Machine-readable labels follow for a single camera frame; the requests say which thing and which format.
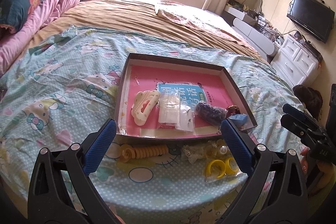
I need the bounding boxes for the yellow rings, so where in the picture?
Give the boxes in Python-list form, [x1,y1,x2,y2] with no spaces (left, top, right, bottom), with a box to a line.
[203,156,244,183]

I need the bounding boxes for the clear plastic packet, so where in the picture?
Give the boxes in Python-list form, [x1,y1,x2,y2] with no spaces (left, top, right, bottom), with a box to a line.
[158,93,181,129]

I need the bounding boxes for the blue small box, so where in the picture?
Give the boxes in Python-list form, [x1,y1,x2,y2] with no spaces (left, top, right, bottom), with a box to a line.
[228,114,248,128]

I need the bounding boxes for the orange spiral hair tie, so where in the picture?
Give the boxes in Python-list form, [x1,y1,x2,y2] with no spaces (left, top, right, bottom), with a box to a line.
[118,144,170,164]

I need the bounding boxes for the dark shallow box tray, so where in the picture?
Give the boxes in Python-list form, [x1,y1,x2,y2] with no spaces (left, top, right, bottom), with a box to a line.
[114,53,258,141]

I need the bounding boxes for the cream hair claw clip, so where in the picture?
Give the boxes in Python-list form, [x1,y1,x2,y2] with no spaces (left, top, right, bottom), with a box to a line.
[131,90,161,126]

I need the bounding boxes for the white drawer cabinet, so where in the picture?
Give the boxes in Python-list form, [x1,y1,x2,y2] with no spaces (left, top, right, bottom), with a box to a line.
[270,35,320,87]

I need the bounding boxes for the white dressing table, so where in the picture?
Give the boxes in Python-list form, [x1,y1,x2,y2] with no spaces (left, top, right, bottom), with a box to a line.
[222,5,279,63]

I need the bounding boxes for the pearl hair ornament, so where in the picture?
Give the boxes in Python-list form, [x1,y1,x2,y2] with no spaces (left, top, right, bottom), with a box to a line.
[205,139,230,159]

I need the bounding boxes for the pink quilt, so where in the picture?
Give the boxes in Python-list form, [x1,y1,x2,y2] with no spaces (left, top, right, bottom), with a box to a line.
[1,0,81,75]

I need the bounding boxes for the right hand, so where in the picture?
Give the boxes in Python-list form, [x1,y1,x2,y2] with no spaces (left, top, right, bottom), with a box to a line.
[300,147,317,176]

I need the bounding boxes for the tan bed blanket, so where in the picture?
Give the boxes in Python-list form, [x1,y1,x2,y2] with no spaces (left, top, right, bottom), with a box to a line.
[28,0,263,61]

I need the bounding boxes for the dark red bracelet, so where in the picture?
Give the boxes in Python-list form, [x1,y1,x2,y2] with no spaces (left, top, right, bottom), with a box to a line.
[226,104,241,117]

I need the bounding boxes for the pink book in tray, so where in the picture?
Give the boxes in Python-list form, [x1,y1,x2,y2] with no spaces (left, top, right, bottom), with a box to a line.
[125,64,237,135]

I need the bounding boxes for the black television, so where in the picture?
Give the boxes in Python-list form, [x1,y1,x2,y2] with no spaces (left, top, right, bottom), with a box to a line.
[286,0,335,43]

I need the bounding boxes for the small clear earring bag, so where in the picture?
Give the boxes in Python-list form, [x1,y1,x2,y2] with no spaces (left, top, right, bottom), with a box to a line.
[175,104,194,132]

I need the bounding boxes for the dark blue bead bag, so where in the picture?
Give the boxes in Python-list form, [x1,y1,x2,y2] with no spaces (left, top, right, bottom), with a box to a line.
[195,101,228,127]

